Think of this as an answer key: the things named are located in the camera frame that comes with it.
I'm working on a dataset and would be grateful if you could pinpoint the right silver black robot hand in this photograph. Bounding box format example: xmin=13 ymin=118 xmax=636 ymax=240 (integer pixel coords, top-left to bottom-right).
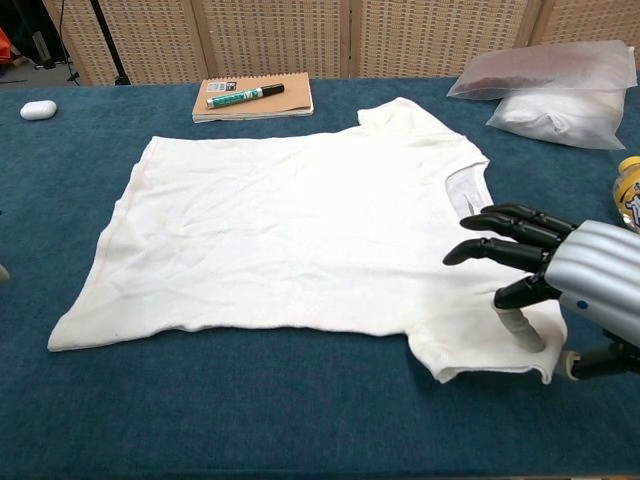
xmin=442 ymin=202 xmax=640 ymax=386

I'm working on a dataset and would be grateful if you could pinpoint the white t-shirt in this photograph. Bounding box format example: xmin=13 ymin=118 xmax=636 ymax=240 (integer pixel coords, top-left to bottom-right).
xmin=47 ymin=97 xmax=569 ymax=386

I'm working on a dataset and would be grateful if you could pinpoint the orange drink bottle yellow cap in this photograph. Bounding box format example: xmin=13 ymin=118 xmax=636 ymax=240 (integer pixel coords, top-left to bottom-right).
xmin=612 ymin=155 xmax=640 ymax=236

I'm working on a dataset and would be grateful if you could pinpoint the frosted bag with white cloth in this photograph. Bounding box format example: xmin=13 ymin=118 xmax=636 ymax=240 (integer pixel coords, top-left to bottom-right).
xmin=485 ymin=87 xmax=629 ymax=151

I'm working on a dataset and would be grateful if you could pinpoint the white earbuds case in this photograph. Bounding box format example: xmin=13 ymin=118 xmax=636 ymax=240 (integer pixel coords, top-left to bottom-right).
xmin=19 ymin=99 xmax=58 ymax=121

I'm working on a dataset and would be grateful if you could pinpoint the frosted bag with maroon cloth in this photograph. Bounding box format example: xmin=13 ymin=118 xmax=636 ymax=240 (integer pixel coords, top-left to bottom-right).
xmin=446 ymin=39 xmax=637 ymax=101

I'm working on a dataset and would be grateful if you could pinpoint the black tripod stand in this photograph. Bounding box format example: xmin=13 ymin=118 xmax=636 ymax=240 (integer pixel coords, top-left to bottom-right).
xmin=89 ymin=0 xmax=134 ymax=86

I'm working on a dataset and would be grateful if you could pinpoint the woven folding screen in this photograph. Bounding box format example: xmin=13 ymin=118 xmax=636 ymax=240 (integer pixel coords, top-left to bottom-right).
xmin=42 ymin=0 xmax=640 ymax=86

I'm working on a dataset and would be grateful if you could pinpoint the green white marker pen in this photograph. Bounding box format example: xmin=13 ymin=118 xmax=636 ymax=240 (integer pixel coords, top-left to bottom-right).
xmin=205 ymin=82 xmax=286 ymax=109

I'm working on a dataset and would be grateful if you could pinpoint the blue table mat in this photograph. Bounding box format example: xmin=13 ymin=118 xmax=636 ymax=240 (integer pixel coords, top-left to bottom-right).
xmin=0 ymin=77 xmax=640 ymax=480

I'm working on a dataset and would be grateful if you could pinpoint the kraft spiral notebook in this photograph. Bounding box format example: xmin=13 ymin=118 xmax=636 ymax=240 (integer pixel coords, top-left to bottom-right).
xmin=192 ymin=74 xmax=315 ymax=125

